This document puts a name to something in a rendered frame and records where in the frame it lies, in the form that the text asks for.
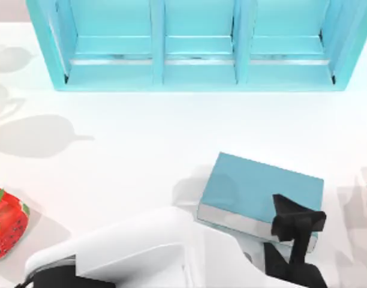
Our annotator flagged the light blue book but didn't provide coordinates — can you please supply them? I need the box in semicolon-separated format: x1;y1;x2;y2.
196;151;324;253

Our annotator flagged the light blue rack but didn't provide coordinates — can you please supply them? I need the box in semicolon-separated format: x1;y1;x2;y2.
25;0;367;92

